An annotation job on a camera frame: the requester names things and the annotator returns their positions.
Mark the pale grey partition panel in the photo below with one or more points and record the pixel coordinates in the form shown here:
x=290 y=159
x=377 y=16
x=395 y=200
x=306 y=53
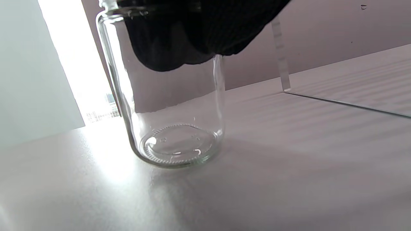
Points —
x=32 y=64

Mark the person's left hand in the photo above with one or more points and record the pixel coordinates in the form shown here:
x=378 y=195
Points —
x=199 y=25

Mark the window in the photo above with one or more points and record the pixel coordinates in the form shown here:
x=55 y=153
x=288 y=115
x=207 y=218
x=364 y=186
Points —
x=80 y=64

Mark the clear glass jar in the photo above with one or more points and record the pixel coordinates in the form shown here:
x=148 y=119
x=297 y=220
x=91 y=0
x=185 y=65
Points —
x=176 y=144

